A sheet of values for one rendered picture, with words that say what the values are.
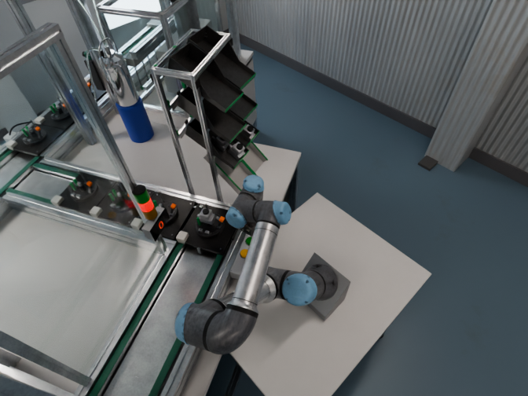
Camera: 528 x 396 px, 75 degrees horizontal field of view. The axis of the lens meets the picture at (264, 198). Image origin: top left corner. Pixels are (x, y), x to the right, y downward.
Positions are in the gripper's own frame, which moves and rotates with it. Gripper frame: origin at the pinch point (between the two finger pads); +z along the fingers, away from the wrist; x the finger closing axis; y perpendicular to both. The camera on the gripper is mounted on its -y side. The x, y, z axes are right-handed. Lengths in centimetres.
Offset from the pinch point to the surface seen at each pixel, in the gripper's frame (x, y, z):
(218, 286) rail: -2.0, 23.3, 14.8
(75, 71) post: -41, 27, -73
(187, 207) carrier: -41.3, -2.1, 15.7
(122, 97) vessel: -113, -32, -3
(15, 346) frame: -23, 81, -25
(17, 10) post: -144, -11, -49
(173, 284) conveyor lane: -21.3, 31.5, 21.3
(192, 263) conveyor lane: -20.5, 18.9, 20.6
